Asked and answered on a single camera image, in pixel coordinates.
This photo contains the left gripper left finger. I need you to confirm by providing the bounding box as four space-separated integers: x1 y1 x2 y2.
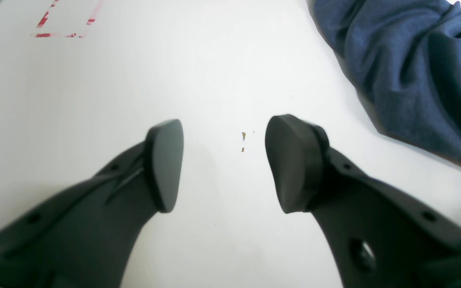
0 120 184 288

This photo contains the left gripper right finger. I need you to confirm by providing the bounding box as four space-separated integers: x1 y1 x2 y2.
265 114 461 288

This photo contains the dark blue T-shirt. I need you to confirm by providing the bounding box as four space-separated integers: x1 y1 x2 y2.
313 0 461 166

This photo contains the red tape rectangle marking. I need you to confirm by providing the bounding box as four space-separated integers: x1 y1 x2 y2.
31 0 104 38

